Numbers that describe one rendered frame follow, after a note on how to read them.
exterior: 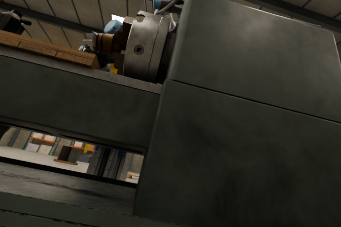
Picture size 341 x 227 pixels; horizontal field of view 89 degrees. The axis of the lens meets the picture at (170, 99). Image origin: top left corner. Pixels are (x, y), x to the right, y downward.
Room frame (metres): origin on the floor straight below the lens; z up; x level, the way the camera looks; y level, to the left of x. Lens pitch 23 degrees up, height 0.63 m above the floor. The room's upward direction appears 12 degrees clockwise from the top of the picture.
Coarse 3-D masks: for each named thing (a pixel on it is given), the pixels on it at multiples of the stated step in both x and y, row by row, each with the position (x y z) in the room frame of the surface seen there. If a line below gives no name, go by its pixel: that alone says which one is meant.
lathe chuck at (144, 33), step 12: (144, 12) 0.48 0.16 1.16; (132, 24) 0.46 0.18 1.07; (144, 24) 0.46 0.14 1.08; (156, 24) 0.46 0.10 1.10; (132, 36) 0.47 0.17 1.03; (144, 36) 0.47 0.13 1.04; (132, 48) 0.48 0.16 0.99; (144, 48) 0.48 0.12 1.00; (132, 60) 0.51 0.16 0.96; (144, 60) 0.51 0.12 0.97; (132, 72) 0.55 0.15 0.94; (144, 72) 0.54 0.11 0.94
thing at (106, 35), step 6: (96, 36) 0.56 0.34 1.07; (102, 36) 0.56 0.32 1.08; (108, 36) 0.56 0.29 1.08; (96, 42) 0.57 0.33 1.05; (102, 42) 0.57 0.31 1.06; (108, 42) 0.57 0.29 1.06; (96, 48) 0.59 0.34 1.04; (102, 48) 0.59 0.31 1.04; (108, 48) 0.58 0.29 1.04; (114, 48) 0.59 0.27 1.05; (120, 48) 0.63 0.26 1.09; (108, 54) 0.62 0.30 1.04
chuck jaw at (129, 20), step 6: (126, 18) 0.48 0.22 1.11; (132, 18) 0.48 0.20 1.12; (138, 18) 0.47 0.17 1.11; (126, 24) 0.48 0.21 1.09; (120, 30) 0.52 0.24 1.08; (126, 30) 0.51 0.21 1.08; (114, 36) 0.54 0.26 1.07; (120, 36) 0.54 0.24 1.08; (126, 36) 0.53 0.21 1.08; (114, 42) 0.57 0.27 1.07; (120, 42) 0.56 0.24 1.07; (126, 42) 0.56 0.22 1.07
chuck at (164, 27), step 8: (160, 24) 0.47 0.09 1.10; (168, 24) 0.47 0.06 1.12; (160, 32) 0.47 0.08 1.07; (160, 40) 0.47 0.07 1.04; (160, 48) 0.48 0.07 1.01; (152, 56) 0.50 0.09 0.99; (160, 56) 0.49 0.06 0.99; (152, 64) 0.51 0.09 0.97; (152, 72) 0.54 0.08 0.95; (152, 80) 0.57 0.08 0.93
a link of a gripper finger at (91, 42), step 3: (93, 33) 0.56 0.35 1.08; (93, 36) 0.56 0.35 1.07; (93, 39) 0.57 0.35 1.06; (84, 42) 0.60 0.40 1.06; (87, 42) 0.60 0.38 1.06; (90, 42) 0.59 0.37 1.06; (93, 42) 0.58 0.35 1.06; (90, 45) 0.61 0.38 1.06; (93, 45) 0.60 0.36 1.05; (90, 48) 0.63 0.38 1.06
